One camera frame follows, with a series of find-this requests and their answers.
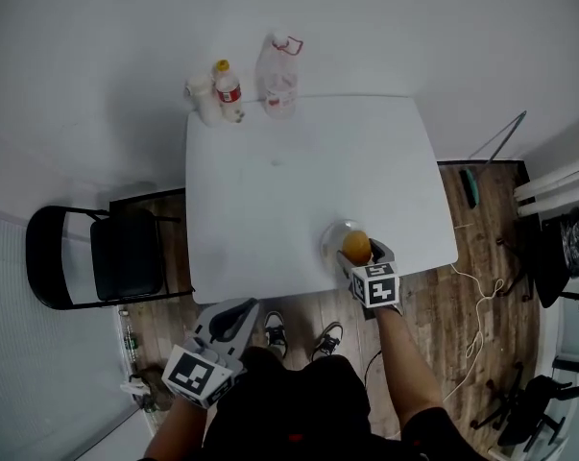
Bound person's dark clothing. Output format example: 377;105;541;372
139;346;492;461

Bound black cable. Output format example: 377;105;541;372
362;348;384;382

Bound person's right shoe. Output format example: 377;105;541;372
310;321;345;363

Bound brown bag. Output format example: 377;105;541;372
120;364;176;413

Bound large clear bottle red handle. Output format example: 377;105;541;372
254;28;305;121

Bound black folding chair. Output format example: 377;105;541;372
25;203;196;312

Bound person's left shoe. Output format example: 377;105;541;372
262;310;290;360

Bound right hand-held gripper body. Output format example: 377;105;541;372
349;261;404;324

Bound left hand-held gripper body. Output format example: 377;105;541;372
160;336;248;411

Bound person's left forearm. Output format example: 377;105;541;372
142;393;209;461

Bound person's right forearm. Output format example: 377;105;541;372
374;304;447;444

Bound red label bottle yellow cap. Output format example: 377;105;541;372
212;59;247;125

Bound thin metal rod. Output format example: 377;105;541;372
468;109;529;163

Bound green bottles on floor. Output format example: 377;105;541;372
117;306;142;375

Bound person's shoe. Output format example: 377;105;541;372
310;321;345;363
262;310;290;360

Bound white vertical pipes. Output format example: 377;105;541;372
512;159;579;219

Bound white opaque bottle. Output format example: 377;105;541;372
184;73;224;128

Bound white cable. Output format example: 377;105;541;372
442;222;507;402

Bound orange fruit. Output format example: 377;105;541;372
342;230;373;263

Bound clear glass bowl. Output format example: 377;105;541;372
319;218;373;274

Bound plastic-covered black office chair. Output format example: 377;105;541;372
496;206;579;314

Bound teal and black brush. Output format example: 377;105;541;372
458;167;481;210

